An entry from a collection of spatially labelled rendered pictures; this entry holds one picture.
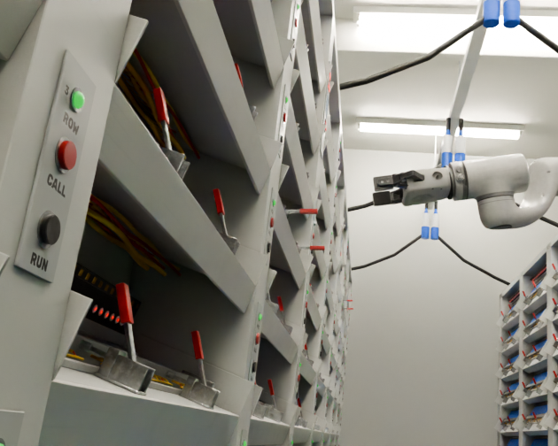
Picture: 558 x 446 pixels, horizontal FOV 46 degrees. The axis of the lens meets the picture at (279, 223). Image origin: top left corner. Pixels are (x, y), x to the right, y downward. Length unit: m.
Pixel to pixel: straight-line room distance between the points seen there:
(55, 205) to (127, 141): 0.12
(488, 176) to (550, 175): 0.16
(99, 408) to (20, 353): 0.13
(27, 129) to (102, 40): 0.10
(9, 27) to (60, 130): 0.06
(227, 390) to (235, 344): 0.07
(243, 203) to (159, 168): 0.51
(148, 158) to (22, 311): 0.20
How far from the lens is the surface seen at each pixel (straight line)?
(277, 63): 1.11
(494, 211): 1.45
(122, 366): 0.57
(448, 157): 3.93
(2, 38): 0.36
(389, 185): 1.41
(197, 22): 0.67
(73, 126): 0.39
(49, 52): 0.37
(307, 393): 2.38
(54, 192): 0.38
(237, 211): 1.04
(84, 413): 0.47
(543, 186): 1.55
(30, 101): 0.36
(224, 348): 1.00
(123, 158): 0.49
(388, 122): 5.22
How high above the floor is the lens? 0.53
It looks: 17 degrees up
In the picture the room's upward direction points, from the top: 7 degrees clockwise
